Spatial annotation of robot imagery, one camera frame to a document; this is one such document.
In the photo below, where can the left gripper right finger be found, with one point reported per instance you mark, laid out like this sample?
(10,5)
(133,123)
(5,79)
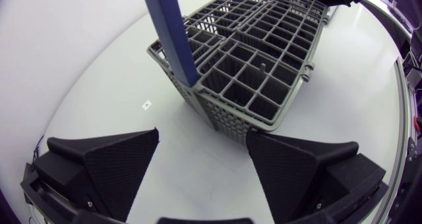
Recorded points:
(296,174)

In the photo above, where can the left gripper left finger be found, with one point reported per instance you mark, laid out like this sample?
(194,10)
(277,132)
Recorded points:
(108,171)

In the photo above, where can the grey cutlery basket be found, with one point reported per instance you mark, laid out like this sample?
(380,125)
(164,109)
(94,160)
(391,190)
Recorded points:
(250,62)

